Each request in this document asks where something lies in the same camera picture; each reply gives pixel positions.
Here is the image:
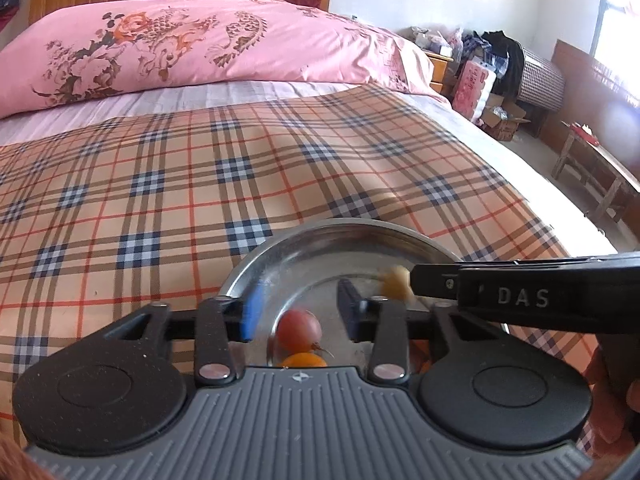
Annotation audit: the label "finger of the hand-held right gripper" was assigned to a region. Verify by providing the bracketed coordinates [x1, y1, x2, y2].
[410, 261, 463, 306]

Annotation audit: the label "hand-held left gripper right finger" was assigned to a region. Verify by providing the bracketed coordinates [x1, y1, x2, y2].
[337, 279, 506, 386]

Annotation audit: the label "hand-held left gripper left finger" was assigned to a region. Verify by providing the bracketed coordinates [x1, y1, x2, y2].
[131, 282, 268, 387]

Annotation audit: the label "pale yellow grape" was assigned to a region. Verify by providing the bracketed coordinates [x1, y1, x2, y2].
[381, 265, 413, 302]

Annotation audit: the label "red grape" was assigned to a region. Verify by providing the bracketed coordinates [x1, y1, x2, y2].
[276, 309, 323, 353]

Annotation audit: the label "round metal plate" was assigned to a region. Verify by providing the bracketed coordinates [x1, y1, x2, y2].
[218, 219, 511, 368]

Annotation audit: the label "small orange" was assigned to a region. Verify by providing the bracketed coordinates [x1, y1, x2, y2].
[277, 352, 329, 368]

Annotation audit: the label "person's right hand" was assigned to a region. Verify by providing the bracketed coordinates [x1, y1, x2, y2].
[585, 332, 640, 461]

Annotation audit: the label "wooden bench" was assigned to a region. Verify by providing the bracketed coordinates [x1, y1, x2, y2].
[551, 120, 640, 226]

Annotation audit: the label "plaid cloth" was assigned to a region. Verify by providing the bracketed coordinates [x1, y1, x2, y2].
[0, 82, 606, 461]

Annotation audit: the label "cardboard box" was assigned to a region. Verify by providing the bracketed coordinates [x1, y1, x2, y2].
[480, 92, 532, 143]

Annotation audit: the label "toilet paper pack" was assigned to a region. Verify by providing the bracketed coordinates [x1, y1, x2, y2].
[452, 57, 498, 123]

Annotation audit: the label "wooden nightstand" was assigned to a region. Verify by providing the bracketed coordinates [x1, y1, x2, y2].
[425, 50, 455, 95]

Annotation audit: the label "brown wooden cabinet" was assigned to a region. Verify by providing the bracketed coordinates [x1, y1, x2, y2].
[550, 39, 640, 171]

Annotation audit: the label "checkered cloth covered chair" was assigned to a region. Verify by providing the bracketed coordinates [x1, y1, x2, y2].
[515, 45, 566, 111]

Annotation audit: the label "clear plastic bags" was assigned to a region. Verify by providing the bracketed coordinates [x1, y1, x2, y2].
[410, 25, 466, 58]

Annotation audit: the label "pile of clothes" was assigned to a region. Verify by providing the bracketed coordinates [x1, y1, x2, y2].
[462, 30, 526, 91]

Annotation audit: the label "pink floral quilt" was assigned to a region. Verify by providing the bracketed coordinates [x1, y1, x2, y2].
[0, 0, 448, 121]

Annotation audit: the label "window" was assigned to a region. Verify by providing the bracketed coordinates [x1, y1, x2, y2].
[590, 0, 640, 61]

